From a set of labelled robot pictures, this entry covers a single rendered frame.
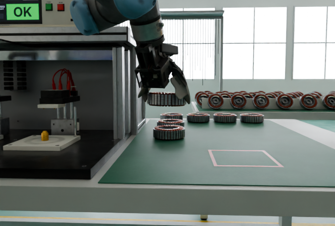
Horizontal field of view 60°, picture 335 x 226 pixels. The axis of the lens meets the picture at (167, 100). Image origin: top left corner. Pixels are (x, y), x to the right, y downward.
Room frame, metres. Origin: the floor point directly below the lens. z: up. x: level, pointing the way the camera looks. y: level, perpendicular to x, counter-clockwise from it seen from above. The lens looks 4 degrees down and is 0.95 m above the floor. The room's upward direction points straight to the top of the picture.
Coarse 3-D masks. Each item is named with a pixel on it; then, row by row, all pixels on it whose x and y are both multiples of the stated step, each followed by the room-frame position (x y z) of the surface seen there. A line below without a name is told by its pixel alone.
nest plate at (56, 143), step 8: (32, 136) 0.86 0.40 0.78; (40, 136) 0.86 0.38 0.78; (56, 136) 0.86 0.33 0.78; (64, 136) 0.86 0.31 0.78; (72, 136) 0.86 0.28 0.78; (8, 144) 0.75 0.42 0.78; (16, 144) 0.75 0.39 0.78; (24, 144) 0.75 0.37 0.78; (32, 144) 0.75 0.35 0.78; (40, 144) 0.75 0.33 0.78; (48, 144) 0.75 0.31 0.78; (56, 144) 0.75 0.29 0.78; (64, 144) 0.76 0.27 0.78
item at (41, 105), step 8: (48, 96) 0.85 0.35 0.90; (56, 96) 0.85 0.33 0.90; (64, 96) 0.87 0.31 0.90; (72, 96) 0.95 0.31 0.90; (40, 104) 0.84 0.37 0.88; (48, 104) 0.84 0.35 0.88; (56, 104) 0.84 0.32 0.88; (64, 104) 0.87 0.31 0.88; (72, 104) 0.95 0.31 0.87; (64, 112) 0.95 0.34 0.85; (72, 112) 0.95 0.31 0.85
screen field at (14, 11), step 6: (6, 6) 0.94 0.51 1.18; (12, 6) 0.94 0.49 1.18; (18, 6) 0.94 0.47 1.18; (24, 6) 0.94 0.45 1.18; (30, 6) 0.94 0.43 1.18; (36, 6) 0.94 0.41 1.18; (6, 12) 0.94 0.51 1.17; (12, 12) 0.94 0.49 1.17; (18, 12) 0.94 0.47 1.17; (24, 12) 0.94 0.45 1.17; (30, 12) 0.94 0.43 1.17; (36, 12) 0.94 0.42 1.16; (12, 18) 0.94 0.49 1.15; (18, 18) 0.94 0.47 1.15; (24, 18) 0.94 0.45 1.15; (30, 18) 0.94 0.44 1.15; (36, 18) 0.94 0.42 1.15
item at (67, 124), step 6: (54, 120) 0.93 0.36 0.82; (60, 120) 0.93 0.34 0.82; (66, 120) 0.92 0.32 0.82; (72, 120) 0.92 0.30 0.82; (78, 120) 0.97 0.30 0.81; (54, 126) 0.93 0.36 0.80; (60, 126) 0.93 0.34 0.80; (66, 126) 0.92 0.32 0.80; (72, 126) 0.92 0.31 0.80; (54, 132) 0.93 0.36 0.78; (60, 132) 0.93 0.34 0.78; (66, 132) 0.93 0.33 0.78; (72, 132) 0.92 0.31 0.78; (78, 132) 0.96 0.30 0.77
